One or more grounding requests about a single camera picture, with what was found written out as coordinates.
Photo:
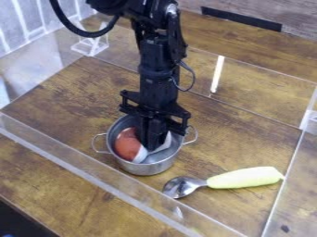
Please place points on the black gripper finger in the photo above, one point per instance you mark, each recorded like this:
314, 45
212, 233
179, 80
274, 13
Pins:
157, 133
143, 123

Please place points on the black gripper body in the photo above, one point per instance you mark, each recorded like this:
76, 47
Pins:
155, 100

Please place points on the red white toy mushroom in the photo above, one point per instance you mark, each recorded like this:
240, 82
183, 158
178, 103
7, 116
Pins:
130, 149

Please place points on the silver metal pot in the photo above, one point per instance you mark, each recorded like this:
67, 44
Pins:
157, 162

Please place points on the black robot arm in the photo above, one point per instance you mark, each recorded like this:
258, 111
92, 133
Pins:
155, 23

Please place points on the clear acrylic front barrier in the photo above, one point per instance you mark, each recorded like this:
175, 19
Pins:
149, 200

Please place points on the spoon with yellow handle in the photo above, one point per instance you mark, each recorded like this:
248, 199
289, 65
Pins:
242, 178

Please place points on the clear acrylic corner bracket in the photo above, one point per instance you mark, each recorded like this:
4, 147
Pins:
91, 46

